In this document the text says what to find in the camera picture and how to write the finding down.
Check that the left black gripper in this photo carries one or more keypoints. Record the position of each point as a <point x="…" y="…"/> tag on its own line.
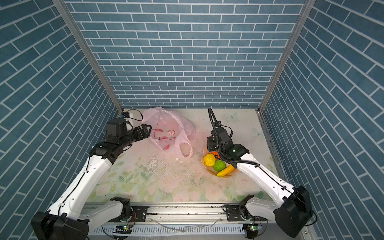
<point x="146" y="133"/>

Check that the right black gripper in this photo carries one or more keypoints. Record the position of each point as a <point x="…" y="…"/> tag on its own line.
<point x="210" y="140"/>

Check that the orange fake tangerine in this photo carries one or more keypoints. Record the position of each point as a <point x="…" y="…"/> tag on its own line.
<point x="216" y="154"/>

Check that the small yellow fake fruit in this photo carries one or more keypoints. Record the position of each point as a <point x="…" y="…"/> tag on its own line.
<point x="209" y="160"/>

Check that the green fake fruit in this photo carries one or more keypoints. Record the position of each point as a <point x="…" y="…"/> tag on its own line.
<point x="219" y="166"/>

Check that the yellow fake banana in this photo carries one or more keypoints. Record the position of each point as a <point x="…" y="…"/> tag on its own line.
<point x="229" y="169"/>

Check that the peach scalloped bowl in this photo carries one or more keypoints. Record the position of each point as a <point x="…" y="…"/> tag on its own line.
<point x="211" y="169"/>

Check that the pink plastic bag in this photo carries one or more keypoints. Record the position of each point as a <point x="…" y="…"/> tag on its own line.
<point x="170" y="131"/>

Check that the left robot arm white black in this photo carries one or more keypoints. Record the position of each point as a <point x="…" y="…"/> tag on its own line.
<point x="64" y="220"/>

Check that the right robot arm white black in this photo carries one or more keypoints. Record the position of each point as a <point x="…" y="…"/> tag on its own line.
<point x="291" y="208"/>

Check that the right green circuit board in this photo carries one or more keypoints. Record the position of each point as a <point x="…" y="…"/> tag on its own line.
<point x="253" y="227"/>

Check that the green circuit board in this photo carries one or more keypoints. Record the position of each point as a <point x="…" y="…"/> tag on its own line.
<point x="253" y="227"/>
<point x="123" y="230"/>

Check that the left green circuit board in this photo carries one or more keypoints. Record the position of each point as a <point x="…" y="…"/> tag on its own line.
<point x="123" y="230"/>

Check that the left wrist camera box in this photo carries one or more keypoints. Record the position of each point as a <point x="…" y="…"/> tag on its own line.
<point x="126" y="115"/>

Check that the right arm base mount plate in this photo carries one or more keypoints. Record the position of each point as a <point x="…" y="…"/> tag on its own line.
<point x="236" y="213"/>

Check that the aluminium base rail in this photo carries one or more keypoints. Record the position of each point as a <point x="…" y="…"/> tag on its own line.
<point x="204" y="213"/>

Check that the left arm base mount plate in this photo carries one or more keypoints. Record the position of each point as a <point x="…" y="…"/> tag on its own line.
<point x="137" y="214"/>

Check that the white slotted cable duct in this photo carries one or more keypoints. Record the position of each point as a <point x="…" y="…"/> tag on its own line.
<point x="157" y="230"/>

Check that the left metal corner post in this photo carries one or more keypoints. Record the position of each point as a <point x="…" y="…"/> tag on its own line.
<point x="81" y="41"/>

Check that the metal corner post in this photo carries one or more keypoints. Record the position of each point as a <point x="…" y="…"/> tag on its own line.
<point x="303" y="16"/>
<point x="81" y="41"/>

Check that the right metal corner post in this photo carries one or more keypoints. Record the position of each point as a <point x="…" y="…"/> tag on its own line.
<point x="303" y="16"/>

